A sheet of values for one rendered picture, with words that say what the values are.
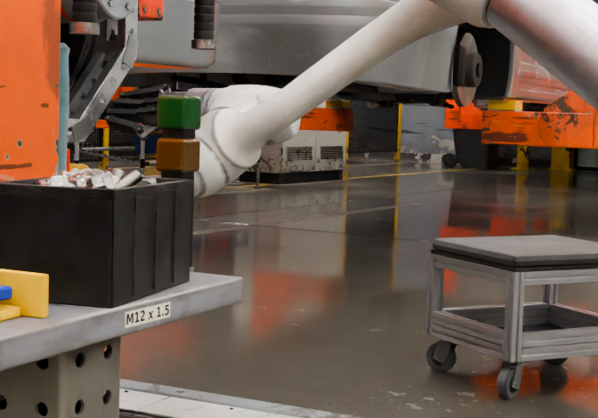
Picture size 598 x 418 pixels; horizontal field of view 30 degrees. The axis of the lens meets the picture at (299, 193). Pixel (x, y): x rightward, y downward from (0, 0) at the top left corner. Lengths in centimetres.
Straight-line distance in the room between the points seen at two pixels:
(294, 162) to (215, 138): 823
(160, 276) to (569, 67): 55
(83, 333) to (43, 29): 42
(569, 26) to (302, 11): 296
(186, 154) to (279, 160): 852
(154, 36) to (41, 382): 146
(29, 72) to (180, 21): 128
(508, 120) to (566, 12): 391
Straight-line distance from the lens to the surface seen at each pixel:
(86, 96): 205
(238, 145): 177
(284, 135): 190
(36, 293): 105
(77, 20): 166
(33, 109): 133
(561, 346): 268
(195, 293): 122
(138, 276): 115
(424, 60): 441
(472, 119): 1177
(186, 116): 131
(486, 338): 266
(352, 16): 429
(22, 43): 131
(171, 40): 254
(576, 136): 523
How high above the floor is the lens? 65
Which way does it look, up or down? 4 degrees down
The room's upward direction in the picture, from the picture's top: 2 degrees clockwise
